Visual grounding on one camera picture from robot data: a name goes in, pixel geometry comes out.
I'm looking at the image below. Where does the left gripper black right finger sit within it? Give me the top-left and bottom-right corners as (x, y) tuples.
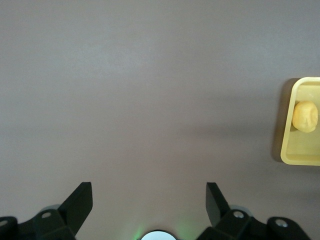
(205, 182), (311, 240)

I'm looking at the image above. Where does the yellow plastic tray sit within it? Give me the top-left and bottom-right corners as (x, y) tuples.
(280, 76), (320, 166)

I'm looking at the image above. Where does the yellow potato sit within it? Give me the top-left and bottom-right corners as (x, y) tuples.
(292, 100), (319, 134)

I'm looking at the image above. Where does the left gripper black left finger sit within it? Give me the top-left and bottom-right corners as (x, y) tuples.
(0, 181), (94, 240)

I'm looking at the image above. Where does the brown table mat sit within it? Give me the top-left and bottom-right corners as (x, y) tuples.
(0, 0), (320, 240)

